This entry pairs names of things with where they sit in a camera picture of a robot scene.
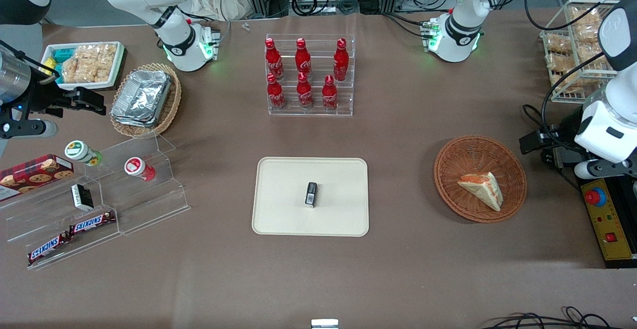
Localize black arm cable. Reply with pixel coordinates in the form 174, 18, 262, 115
521, 0, 621, 168

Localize triangular sandwich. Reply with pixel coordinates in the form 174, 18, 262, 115
457, 171, 504, 213

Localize clear acrylic bottle rack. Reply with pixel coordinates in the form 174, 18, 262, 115
265, 34, 356, 117

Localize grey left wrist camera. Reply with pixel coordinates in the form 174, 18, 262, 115
574, 158, 637, 180

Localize Snickers bar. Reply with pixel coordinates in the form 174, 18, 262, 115
68, 210, 117, 236
27, 231, 72, 266

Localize beige plastic tray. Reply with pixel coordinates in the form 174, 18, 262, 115
251, 157, 370, 237

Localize red-lid cup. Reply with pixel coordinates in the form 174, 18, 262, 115
124, 156, 157, 182

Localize red cola bottle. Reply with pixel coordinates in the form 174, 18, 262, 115
297, 72, 314, 110
265, 38, 285, 81
295, 38, 313, 81
266, 73, 287, 111
333, 38, 350, 82
321, 75, 339, 112

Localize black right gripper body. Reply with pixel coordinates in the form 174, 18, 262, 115
29, 82, 81, 118

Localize bagged rice crackers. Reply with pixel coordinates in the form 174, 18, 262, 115
61, 43, 118, 84

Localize black and white small box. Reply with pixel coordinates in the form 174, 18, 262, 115
71, 184, 95, 212

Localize stacked aluminium foil trays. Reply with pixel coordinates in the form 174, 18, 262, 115
110, 70, 173, 128

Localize red cookie box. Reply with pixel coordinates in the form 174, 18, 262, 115
0, 154, 75, 202

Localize black base cable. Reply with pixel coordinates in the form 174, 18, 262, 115
382, 12, 429, 39

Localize coiled black cable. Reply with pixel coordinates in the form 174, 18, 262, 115
291, 0, 320, 17

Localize white wire basket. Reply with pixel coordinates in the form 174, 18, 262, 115
540, 0, 624, 105

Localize yellow emergency stop box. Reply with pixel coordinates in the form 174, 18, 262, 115
580, 178, 636, 261

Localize light oval wicker basket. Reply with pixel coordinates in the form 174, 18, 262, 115
109, 63, 182, 138

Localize brown round wicker basket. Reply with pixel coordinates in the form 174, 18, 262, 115
433, 135, 528, 223

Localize white rectangular snack tray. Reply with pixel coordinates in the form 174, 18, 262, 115
40, 41, 126, 91

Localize clear acrylic stepped shelf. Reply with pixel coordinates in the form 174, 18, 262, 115
0, 134, 192, 271

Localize black floor cables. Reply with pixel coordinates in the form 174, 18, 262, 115
479, 306, 637, 329

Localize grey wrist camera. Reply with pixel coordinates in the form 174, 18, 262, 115
574, 158, 637, 180
0, 119, 58, 139

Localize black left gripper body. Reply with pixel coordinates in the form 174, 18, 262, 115
545, 108, 585, 147

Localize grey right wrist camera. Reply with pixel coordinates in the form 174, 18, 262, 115
0, 119, 58, 139

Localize green-lid sunflower cup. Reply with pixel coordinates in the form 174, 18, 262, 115
65, 140, 104, 167

